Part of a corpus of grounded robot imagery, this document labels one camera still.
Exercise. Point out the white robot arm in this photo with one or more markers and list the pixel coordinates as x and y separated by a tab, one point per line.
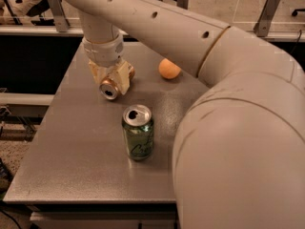
239	152

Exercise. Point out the orange fruit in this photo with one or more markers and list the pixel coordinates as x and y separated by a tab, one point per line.
168	69

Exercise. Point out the orange soda can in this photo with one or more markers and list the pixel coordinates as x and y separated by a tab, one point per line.
107	88

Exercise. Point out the left metal rail bracket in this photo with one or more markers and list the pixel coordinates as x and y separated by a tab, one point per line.
59	17

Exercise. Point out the seated person in background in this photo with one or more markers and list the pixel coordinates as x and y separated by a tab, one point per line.
28	8

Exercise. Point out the green soda can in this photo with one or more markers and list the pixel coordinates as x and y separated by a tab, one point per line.
138	131

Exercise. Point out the right metal rail bracket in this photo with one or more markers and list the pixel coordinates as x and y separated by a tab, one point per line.
263	24

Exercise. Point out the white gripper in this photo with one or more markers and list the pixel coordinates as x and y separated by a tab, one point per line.
104	53

